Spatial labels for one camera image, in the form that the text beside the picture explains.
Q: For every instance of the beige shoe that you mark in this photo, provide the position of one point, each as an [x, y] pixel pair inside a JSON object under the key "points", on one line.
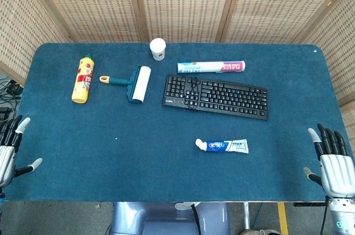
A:
{"points": [[260, 232]]}

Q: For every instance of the yellow plastic bottle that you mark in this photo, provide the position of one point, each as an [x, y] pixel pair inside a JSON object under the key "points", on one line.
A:
{"points": [[82, 79]]}

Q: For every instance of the blue white toothpaste tube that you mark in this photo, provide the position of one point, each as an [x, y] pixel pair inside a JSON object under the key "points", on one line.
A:
{"points": [[222, 147]]}

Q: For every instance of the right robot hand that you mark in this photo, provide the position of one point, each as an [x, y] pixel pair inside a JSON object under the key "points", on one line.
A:
{"points": [[338, 174]]}

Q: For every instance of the plastic wrap box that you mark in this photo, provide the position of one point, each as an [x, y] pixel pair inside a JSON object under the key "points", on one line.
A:
{"points": [[205, 66]]}

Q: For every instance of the black floor box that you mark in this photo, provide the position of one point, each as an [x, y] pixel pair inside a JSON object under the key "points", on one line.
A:
{"points": [[5, 116]]}

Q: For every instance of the black computer keyboard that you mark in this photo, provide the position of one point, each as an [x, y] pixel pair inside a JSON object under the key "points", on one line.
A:
{"points": [[230, 99]]}

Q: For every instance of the teal lint roller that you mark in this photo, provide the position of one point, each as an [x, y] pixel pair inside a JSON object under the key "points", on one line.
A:
{"points": [[140, 84]]}

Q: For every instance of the woven folding screen panel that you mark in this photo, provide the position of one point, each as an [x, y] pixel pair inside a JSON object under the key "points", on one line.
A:
{"points": [[97, 5], [22, 24], [277, 5], [341, 52], [185, 5]]}

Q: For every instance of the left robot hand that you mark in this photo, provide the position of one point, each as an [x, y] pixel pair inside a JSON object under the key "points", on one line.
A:
{"points": [[7, 160]]}

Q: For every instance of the silver blue robot torso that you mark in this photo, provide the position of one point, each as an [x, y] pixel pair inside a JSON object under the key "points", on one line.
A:
{"points": [[155, 218]]}

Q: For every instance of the metal table leg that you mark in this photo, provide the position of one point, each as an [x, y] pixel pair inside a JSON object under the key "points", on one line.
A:
{"points": [[246, 215]]}

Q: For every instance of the blue carpet table mat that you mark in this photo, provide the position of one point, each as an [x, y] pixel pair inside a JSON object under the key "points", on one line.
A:
{"points": [[138, 157]]}

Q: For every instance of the yellow floor tape strip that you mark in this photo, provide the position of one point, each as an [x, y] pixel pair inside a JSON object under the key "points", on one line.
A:
{"points": [[283, 218]]}

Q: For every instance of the white paper cup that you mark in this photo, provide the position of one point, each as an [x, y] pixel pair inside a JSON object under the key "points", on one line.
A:
{"points": [[158, 50]]}

